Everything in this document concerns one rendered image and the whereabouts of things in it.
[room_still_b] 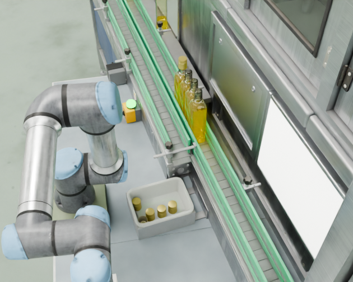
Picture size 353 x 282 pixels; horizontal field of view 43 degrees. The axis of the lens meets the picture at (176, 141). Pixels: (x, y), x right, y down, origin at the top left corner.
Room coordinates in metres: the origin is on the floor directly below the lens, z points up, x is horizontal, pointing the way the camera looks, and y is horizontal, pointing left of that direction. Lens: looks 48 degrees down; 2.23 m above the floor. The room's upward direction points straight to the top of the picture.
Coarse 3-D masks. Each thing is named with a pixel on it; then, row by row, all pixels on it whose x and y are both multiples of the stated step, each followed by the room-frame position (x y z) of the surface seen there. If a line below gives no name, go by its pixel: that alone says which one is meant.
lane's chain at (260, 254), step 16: (128, 0) 2.30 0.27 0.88; (144, 32) 1.98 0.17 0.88; (160, 64) 1.71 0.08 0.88; (208, 160) 1.12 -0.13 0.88; (224, 176) 1.04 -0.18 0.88; (224, 192) 0.96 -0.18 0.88; (240, 208) 0.89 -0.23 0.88; (240, 224) 0.83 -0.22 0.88; (256, 240) 0.77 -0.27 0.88; (256, 256) 0.71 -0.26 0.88; (272, 272) 0.65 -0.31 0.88
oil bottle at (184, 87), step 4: (180, 84) 1.34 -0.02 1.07; (184, 84) 1.32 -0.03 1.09; (188, 84) 1.32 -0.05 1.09; (180, 88) 1.34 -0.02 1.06; (184, 88) 1.31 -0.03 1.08; (188, 88) 1.31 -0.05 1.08; (180, 92) 1.34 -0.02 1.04; (184, 92) 1.31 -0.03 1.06; (180, 96) 1.34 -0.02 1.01; (184, 96) 1.31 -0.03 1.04; (180, 100) 1.34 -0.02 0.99; (184, 100) 1.31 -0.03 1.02; (180, 104) 1.34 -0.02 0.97; (184, 104) 1.31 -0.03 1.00; (180, 108) 1.34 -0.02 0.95; (184, 108) 1.31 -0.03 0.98; (184, 112) 1.31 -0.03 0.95
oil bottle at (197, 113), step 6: (192, 102) 1.22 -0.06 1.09; (204, 102) 1.22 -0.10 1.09; (192, 108) 1.21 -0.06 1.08; (198, 108) 1.20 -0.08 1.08; (204, 108) 1.21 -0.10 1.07; (192, 114) 1.20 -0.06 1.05; (198, 114) 1.20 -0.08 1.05; (204, 114) 1.21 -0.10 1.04; (192, 120) 1.20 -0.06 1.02; (198, 120) 1.20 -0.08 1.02; (204, 120) 1.21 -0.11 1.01; (192, 126) 1.20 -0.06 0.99; (198, 126) 1.20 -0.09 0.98; (204, 126) 1.21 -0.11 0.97; (198, 132) 1.20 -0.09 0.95; (204, 132) 1.21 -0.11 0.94; (198, 138) 1.20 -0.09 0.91; (204, 138) 1.21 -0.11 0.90
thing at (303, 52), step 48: (192, 0) 1.76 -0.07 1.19; (240, 0) 1.32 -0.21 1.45; (288, 0) 1.11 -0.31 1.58; (336, 0) 0.92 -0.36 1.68; (192, 48) 1.75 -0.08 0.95; (288, 48) 1.06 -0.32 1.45; (336, 48) 0.85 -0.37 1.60; (288, 96) 0.94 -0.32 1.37; (336, 96) 0.83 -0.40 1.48; (240, 144) 1.21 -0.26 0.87; (336, 144) 0.74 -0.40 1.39; (288, 240) 0.81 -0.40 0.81
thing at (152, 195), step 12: (168, 180) 1.05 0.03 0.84; (180, 180) 1.05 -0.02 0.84; (132, 192) 1.00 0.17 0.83; (144, 192) 1.01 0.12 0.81; (156, 192) 1.03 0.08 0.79; (168, 192) 1.04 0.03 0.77; (180, 192) 1.02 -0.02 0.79; (132, 204) 0.94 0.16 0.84; (144, 204) 0.99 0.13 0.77; (156, 204) 0.99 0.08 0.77; (180, 204) 0.99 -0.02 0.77; (192, 204) 0.94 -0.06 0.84; (156, 216) 0.93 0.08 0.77; (168, 216) 0.89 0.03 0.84; (180, 216) 0.89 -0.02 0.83
